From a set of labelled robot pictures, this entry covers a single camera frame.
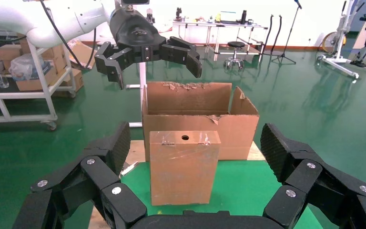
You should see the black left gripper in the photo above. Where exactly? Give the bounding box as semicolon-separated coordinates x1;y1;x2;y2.
94;8;203;91

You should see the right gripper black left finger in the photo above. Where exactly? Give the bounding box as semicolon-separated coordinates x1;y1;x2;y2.
11;121;148;229

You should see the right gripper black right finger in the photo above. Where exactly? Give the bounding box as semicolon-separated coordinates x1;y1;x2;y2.
260;122;366;229

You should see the small taped cardboard box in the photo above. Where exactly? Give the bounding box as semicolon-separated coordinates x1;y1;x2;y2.
149;130;222;207

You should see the flat cardboard sheet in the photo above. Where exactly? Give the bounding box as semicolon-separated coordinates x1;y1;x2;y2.
67;38;97;70

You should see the brown cardboard storage box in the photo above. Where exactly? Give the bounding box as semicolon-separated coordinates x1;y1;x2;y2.
20;39;67;75
52;68;84;98
0;44;22;61
15;64;58;92

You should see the large open cardboard carton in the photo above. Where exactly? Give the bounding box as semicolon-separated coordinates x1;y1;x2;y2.
141;81;260;162

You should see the white metal floor stand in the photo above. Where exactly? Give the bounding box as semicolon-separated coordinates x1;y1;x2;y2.
126;62;148;128

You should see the green table cloth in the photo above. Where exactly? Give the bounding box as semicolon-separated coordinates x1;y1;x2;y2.
120;159;324;229

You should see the black round stool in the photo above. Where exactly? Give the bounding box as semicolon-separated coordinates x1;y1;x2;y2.
223;41;246;71

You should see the black case with blue lid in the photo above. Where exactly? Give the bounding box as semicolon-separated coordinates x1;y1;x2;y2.
219;11;241;25

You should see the white metal shelf cart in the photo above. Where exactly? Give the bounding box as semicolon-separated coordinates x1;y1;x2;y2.
0;38;77;132

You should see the clear plastic bag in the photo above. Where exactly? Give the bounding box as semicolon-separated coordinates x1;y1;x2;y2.
9;53;46;81

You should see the black round-base stand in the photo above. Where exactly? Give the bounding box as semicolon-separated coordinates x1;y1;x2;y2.
262;14;285;57

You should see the black tripod stand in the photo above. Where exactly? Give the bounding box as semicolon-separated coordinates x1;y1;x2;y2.
271;0;303;65

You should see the white metal gantry stand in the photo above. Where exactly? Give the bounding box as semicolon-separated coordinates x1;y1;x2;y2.
316;0;366;80

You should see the yellow round reel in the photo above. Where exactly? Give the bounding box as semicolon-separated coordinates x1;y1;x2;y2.
322;31;347;54

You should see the white metal frame table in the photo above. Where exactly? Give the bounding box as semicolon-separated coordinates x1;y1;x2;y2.
172;20;269;62

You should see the thick black arm hose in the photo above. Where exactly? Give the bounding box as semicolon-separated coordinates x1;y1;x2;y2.
39;0;98;70

